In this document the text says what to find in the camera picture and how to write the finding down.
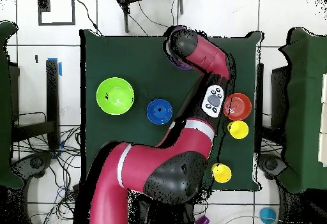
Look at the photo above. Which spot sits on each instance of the small dark blue bowl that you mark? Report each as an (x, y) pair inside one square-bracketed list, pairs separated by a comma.
[(159, 111)]

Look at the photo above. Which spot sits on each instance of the purple bowl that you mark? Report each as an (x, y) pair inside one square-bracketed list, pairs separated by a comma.
[(185, 67)]

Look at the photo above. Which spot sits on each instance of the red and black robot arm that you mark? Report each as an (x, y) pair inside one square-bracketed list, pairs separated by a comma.
[(153, 162)]

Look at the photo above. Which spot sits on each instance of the green bowl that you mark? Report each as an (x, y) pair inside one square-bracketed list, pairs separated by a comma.
[(115, 96)]

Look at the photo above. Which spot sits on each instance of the dark green table cloth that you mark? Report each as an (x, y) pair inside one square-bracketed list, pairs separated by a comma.
[(127, 55)]

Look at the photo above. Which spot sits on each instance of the orange bowl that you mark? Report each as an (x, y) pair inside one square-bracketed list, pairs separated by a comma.
[(237, 106)]

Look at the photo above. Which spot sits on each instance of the yellow orange cup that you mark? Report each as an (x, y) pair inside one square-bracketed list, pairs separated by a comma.
[(221, 173)]

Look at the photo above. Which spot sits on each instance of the black bench with blue tape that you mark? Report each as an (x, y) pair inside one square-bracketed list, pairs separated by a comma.
[(52, 93)]

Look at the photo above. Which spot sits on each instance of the purple cup on floor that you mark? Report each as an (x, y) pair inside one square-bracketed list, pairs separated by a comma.
[(203, 220)]

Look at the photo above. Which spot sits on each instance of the green cloth side table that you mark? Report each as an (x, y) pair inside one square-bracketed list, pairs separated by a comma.
[(306, 106), (5, 106)]

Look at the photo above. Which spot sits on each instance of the blue bowl on floor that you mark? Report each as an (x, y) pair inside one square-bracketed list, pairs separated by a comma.
[(267, 215)]

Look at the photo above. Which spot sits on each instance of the white boxes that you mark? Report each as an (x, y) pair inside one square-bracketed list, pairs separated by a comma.
[(324, 132)]

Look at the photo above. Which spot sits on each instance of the black camera stand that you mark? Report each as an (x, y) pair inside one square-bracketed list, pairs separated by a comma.
[(125, 17)]

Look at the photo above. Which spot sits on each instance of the grey square floor frame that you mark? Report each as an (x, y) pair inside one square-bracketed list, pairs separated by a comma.
[(43, 4)]

